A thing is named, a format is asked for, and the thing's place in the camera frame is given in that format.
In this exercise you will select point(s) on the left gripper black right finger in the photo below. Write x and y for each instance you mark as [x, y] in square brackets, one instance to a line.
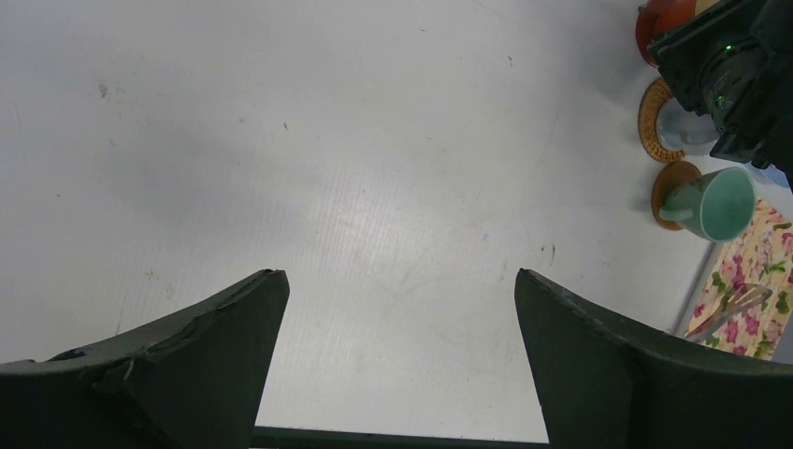
[607, 381]

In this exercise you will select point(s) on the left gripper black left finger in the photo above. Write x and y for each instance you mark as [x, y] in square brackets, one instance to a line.
[191, 379]

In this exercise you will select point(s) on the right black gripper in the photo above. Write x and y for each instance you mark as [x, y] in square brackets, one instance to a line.
[733, 62]

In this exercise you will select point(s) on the woven rattan coaster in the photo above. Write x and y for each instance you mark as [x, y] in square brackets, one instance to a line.
[655, 97]

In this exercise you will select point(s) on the light blue mug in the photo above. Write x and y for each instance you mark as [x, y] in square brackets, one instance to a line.
[679, 130]

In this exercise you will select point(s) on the red apple coaster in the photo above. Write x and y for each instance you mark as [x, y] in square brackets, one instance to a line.
[649, 13]

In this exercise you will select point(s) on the orange round coaster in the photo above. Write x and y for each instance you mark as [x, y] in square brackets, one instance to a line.
[669, 178]

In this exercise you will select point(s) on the green teacup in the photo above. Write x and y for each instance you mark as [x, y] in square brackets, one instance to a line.
[717, 206]

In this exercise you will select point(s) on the orange small mug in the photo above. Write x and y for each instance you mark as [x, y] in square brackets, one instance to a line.
[667, 15]

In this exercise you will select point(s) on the floral serving tray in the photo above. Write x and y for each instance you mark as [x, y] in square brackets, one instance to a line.
[761, 255]

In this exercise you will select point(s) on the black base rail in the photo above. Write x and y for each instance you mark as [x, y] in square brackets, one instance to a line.
[282, 437]

